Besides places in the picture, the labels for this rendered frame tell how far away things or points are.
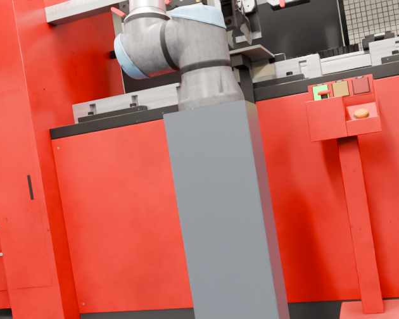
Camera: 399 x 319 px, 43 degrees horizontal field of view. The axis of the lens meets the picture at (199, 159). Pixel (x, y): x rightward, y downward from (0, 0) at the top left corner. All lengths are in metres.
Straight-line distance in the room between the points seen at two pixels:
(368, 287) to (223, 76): 0.84
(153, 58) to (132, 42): 0.06
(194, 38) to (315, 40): 1.40
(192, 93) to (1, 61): 1.23
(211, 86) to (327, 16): 1.45
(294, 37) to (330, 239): 1.06
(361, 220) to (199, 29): 0.79
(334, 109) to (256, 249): 0.60
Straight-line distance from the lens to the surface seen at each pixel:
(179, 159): 1.07
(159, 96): 2.05
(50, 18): 2.33
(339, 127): 1.51
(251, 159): 1.04
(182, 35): 1.12
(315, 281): 1.85
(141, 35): 1.18
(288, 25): 2.49
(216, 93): 1.07
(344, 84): 1.67
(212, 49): 1.11
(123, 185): 2.00
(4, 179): 2.18
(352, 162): 1.57
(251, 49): 1.70
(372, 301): 1.65
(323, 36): 2.46
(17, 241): 2.18
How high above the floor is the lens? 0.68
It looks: 1 degrees down
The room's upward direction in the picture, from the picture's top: 9 degrees counter-clockwise
